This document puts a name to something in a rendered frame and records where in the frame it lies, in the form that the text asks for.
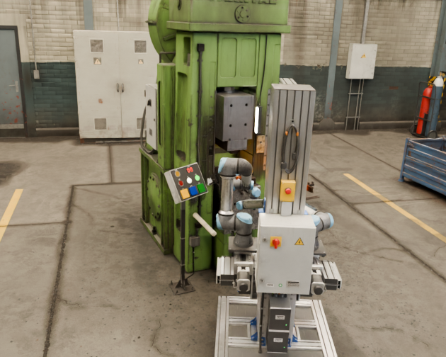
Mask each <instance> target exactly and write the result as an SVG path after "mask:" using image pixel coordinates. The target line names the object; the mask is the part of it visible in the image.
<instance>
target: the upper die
mask: <svg viewBox="0 0 446 357"><path fill-rule="evenodd" d="M215 144H216V145H218V146H220V147H221V148H223V149H225V150H226V151H234V150H243V149H247V140H246V139H244V140H232V141H230V140H229V141H221V140H219V139H217V138H215Z"/></svg>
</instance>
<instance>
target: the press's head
mask: <svg viewBox="0 0 446 357"><path fill-rule="evenodd" d="M289 1H290V0H169V21H167V22H166V28H167V29H171V30H184V31H190V32H227V33H291V26H290V25H287V22H288V11H289Z"/></svg>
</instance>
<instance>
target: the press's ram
mask: <svg viewBox="0 0 446 357"><path fill-rule="evenodd" d="M219 90H220V89H216V91H217V102H216V128H215V137H216V138H217V139H219V140H221V141H229V140H230V141H232V140H244V139H246V140H249V139H252V130H253V105H254V96H253V95H251V94H248V93H244V92H242V91H238V90H236V89H234V90H235V92H234V93H222V92H219Z"/></svg>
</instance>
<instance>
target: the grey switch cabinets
mask: <svg viewBox="0 0 446 357"><path fill-rule="evenodd" d="M73 40H74V61H75V70H76V91H77V102H78V115H79V134H80V141H81V143H96V142H140V131H141V125H142V116H143V112H144V108H145V106H146V97H144V90H146V84H155V83H156V76H157V63H159V55H158V53H157V52H156V50H155V48H154V46H153V44H152V42H151V38H150V35H149V32H147V31H117V30H73Z"/></svg>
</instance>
